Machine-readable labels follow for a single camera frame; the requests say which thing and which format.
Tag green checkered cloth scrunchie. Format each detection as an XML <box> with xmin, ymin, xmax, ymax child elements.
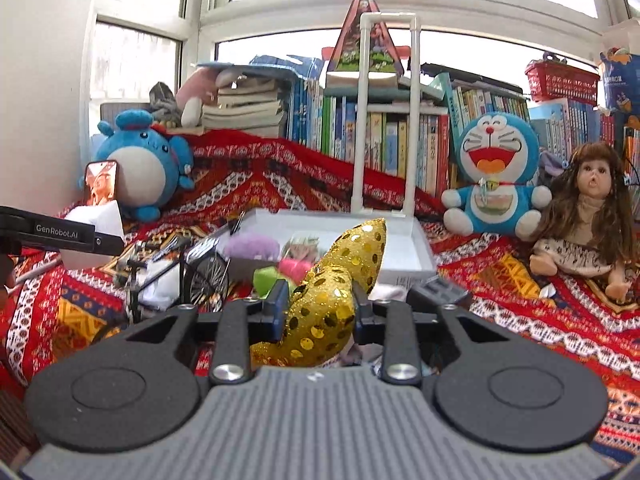
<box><xmin>281</xmin><ymin>235</ymin><xmax>326</xmax><ymax>263</ymax></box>

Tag red plastic basket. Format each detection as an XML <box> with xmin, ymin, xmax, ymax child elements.
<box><xmin>525</xmin><ymin>52</ymin><xmax>600</xmax><ymax>106</ymax></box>

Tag gold sequin cloth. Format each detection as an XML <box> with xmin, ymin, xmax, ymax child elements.
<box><xmin>250</xmin><ymin>243</ymin><xmax>378</xmax><ymax>367</ymax></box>

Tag blue printed bag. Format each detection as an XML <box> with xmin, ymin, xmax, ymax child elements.
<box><xmin>600</xmin><ymin>48</ymin><xmax>640</xmax><ymax>116</ymax></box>

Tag red patterned blanket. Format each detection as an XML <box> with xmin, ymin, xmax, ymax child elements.
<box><xmin>1</xmin><ymin>130</ymin><xmax>639</xmax><ymax>465</ymax></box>

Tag pink and white plush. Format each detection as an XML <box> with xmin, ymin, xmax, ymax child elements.
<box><xmin>176</xmin><ymin>66</ymin><xmax>241</xmax><ymax>128</ymax></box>

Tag blue round plush toy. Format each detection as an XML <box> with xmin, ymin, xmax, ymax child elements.
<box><xmin>92</xmin><ymin>108</ymin><xmax>194</xmax><ymax>222</ymax></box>

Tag triangular picture box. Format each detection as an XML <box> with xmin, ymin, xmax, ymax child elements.
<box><xmin>320</xmin><ymin>0</ymin><xmax>412</xmax><ymax>89</ymax></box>

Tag green and pink scrunchie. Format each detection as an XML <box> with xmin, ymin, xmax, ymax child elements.
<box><xmin>252</xmin><ymin>258</ymin><xmax>312</xmax><ymax>299</ymax></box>

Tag black power adapter cube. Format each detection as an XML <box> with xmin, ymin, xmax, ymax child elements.
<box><xmin>406</xmin><ymin>274</ymin><xmax>473</xmax><ymax>313</ymax></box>

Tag Doraemon plush toy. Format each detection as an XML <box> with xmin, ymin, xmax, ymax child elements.
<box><xmin>440</xmin><ymin>112</ymin><xmax>552</xmax><ymax>242</ymax></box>

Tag white PVC pipe frame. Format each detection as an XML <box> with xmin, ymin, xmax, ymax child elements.
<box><xmin>349</xmin><ymin>11</ymin><xmax>422</xmax><ymax>218</ymax></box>

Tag smartphone with lit screen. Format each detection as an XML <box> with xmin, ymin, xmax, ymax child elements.
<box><xmin>84</xmin><ymin>160</ymin><xmax>118</xmax><ymax>206</ymax></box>

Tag brown-haired baby doll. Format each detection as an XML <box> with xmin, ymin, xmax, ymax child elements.
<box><xmin>529</xmin><ymin>142</ymin><xmax>637</xmax><ymax>301</ymax></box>

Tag miniature metal bicycle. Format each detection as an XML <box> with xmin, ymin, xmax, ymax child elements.
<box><xmin>92</xmin><ymin>217</ymin><xmax>242</xmax><ymax>344</ymax></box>

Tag stack of lying books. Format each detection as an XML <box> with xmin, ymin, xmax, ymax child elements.
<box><xmin>167</xmin><ymin>75</ymin><xmax>292</xmax><ymax>139</ymax></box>

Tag grey crumpled cloth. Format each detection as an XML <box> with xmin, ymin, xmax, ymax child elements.
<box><xmin>149</xmin><ymin>81</ymin><xmax>182</xmax><ymax>129</ymax></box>

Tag white shallow cardboard tray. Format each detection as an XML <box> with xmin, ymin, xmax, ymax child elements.
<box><xmin>238</xmin><ymin>209</ymin><xmax>437</xmax><ymax>288</ymax></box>

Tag row of standing books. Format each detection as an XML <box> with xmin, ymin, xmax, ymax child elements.
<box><xmin>284</xmin><ymin>73</ymin><xmax>639</xmax><ymax>195</ymax></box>

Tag purple fluffy plush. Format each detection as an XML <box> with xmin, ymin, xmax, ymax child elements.
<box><xmin>222</xmin><ymin>232</ymin><xmax>280</xmax><ymax>261</ymax></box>

